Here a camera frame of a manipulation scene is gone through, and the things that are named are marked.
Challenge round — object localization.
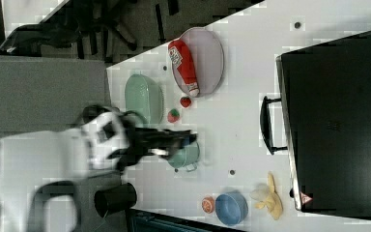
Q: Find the green enamel mug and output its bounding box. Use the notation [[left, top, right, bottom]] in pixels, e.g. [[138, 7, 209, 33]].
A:
[[168, 142, 200, 172]]

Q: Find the red plush ketchup bottle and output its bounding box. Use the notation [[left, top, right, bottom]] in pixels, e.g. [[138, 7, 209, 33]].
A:
[[168, 40, 200, 97]]

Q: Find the green perforated colander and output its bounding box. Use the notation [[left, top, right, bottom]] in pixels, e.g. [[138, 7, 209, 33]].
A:
[[125, 74, 164, 125]]

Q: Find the red toy strawberry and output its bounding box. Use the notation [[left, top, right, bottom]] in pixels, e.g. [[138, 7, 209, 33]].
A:
[[167, 108, 180, 123], [180, 97, 192, 108]]

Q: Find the yellow plush banana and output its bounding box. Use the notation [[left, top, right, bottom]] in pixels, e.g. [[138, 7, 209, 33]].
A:
[[250, 172, 283, 220]]

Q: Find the blue bowl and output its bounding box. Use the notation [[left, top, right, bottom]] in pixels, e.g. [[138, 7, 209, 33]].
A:
[[215, 190, 248, 226]]

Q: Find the black toaster oven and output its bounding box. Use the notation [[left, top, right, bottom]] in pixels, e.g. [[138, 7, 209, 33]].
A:
[[276, 30, 371, 220]]

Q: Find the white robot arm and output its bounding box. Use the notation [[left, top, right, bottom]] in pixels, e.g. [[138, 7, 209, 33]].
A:
[[0, 111, 197, 232]]

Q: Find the grey round plate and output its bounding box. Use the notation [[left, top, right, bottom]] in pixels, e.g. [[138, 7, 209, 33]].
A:
[[172, 27, 224, 98]]

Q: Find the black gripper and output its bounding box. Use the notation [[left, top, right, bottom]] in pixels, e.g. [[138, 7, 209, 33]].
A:
[[115, 127, 197, 171]]

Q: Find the black oven door handle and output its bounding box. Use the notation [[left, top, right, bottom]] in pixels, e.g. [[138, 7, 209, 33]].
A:
[[260, 96, 288, 155]]

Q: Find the black cylinder post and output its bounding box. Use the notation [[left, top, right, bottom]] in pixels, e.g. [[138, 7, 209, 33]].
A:
[[94, 183, 137, 218]]

